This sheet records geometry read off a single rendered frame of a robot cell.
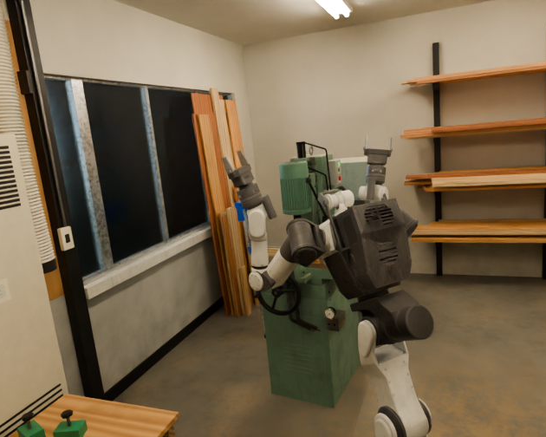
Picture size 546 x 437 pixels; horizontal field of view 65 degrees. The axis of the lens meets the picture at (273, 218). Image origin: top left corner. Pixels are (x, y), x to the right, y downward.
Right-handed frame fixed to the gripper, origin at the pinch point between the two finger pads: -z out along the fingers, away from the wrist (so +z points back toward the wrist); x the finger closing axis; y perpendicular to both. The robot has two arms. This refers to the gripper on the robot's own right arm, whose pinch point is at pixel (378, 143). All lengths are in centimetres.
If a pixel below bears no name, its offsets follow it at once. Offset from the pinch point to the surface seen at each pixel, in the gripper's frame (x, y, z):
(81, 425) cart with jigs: 114, -26, 132
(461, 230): -109, 230, 25
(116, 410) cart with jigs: 107, -9, 132
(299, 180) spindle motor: 38, 54, 13
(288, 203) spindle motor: 44, 57, 26
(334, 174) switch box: 18, 80, 4
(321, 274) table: 20, 52, 66
